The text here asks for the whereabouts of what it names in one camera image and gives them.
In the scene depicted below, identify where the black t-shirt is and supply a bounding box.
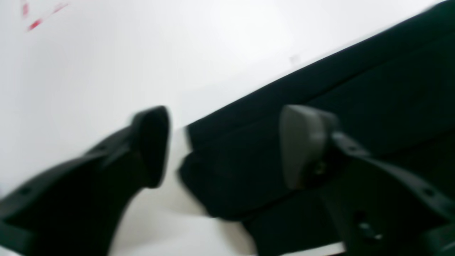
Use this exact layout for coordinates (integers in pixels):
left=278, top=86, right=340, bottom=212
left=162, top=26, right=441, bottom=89
left=179, top=0, right=454, bottom=256

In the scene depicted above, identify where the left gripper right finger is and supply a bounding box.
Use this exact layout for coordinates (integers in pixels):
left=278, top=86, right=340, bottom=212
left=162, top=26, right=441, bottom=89
left=279, top=105, right=455, bottom=256

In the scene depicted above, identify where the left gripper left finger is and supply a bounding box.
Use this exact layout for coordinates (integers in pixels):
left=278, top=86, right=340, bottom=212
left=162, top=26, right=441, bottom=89
left=0, top=106, right=170, bottom=256

